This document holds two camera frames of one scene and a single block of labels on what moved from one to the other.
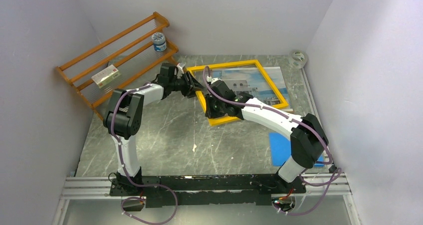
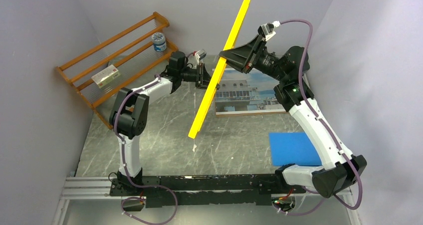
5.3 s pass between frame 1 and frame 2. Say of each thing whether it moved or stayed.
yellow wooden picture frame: moved
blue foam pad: stayed
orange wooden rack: stayed
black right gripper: moved
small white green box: stayed
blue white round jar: stayed
